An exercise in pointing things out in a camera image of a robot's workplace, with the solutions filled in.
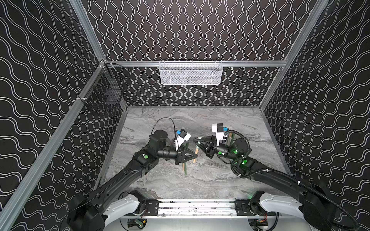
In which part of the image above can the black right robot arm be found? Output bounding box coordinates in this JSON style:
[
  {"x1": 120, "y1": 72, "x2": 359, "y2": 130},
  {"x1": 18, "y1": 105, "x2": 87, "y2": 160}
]
[{"x1": 194, "y1": 136, "x2": 337, "y2": 231}]

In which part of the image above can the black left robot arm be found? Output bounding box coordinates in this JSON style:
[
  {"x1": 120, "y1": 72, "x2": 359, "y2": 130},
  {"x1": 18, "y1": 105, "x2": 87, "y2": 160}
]
[{"x1": 66, "y1": 130, "x2": 197, "y2": 231}]

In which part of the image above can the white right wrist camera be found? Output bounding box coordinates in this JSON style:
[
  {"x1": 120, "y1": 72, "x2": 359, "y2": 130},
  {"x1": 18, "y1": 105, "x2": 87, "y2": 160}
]
[{"x1": 212, "y1": 123, "x2": 229, "y2": 146}]

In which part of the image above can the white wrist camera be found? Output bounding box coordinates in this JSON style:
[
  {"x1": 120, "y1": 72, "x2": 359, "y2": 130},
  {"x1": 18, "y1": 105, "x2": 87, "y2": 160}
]
[
  {"x1": 174, "y1": 129, "x2": 191, "y2": 151},
  {"x1": 212, "y1": 123, "x2": 229, "y2": 146}
]

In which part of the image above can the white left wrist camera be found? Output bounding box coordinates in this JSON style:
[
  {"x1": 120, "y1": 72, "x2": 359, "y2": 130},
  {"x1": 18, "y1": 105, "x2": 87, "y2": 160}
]
[{"x1": 174, "y1": 129, "x2": 191, "y2": 151}]

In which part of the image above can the left camera black cable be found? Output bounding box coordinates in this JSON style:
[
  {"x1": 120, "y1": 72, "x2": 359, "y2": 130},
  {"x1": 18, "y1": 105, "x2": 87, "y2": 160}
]
[{"x1": 150, "y1": 117, "x2": 177, "y2": 136}]

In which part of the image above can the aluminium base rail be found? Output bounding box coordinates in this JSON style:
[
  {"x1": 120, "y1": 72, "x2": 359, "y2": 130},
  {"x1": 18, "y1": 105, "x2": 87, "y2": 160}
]
[{"x1": 127, "y1": 198, "x2": 316, "y2": 219}]

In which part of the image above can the white wire mesh basket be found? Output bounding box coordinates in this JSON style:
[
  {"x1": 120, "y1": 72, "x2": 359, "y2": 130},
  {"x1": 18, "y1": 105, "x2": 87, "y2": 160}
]
[{"x1": 159, "y1": 60, "x2": 224, "y2": 85}]

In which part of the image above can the black corrugated cable conduit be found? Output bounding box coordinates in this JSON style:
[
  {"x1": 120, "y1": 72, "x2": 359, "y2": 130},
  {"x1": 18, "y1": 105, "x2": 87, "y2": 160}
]
[{"x1": 225, "y1": 129, "x2": 360, "y2": 231}]

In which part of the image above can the black wire basket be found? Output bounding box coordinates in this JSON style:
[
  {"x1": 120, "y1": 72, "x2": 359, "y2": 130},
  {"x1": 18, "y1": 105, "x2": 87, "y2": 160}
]
[{"x1": 82, "y1": 62, "x2": 132, "y2": 117}]

